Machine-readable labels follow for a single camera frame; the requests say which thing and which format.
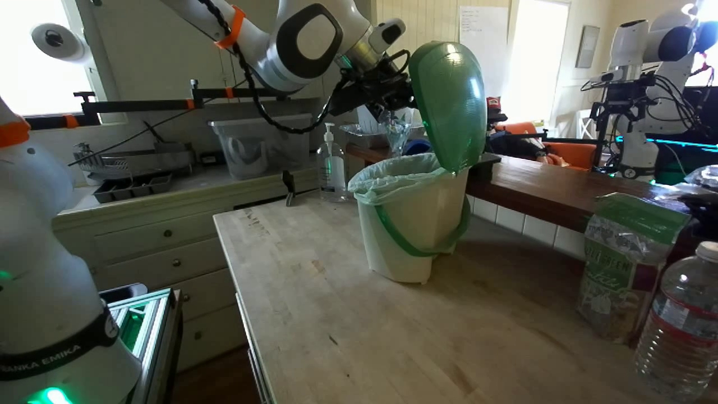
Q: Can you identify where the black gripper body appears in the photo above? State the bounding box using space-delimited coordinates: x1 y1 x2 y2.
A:
331 56 398 116

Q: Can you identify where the white round wall fixture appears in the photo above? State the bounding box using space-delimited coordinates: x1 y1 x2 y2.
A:
29 20 91 62

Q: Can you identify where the clear hand sanitizer bottle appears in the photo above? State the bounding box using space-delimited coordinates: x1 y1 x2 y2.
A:
316 120 350 196

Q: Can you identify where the black monitor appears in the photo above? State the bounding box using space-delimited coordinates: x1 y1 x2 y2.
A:
660 83 718 146

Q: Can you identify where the small black table clamp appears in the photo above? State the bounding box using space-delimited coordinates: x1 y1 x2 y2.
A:
281 167 301 208

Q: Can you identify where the framed wall picture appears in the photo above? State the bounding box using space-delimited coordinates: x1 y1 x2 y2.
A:
575 21 603 71

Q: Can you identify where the cream drawer cabinet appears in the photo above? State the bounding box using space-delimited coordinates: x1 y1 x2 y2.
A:
48 167 325 375

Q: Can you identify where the black horizontal clamp bar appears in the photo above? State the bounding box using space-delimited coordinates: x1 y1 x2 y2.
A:
14 76 260 130

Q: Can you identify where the orange cable strap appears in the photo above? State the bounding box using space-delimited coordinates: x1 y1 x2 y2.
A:
213 5 250 54

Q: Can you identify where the white bin with green handle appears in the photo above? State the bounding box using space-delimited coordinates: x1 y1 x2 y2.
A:
356 166 473 287

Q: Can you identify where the white wall sheet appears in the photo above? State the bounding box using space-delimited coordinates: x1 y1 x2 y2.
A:
455 5 511 77

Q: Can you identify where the grey dish rack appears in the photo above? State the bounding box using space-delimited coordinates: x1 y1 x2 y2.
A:
71 141 200 207

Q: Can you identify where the green white snack bag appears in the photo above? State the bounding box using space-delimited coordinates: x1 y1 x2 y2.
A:
575 191 695 348

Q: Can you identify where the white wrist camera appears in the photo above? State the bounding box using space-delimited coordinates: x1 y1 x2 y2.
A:
364 16 411 56

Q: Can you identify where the clear plastic water bottle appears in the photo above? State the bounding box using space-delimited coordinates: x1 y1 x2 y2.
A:
631 237 718 404

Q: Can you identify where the clear plastic tub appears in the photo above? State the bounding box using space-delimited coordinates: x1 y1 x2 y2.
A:
209 112 318 181

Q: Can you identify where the pale green bin liner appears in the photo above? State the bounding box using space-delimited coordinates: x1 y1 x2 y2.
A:
345 150 452 207

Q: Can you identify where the green bin lid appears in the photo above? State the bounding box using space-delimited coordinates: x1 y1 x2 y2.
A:
407 37 489 174

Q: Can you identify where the dark brown wooden counter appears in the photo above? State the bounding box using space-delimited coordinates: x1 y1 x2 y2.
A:
464 153 718 236

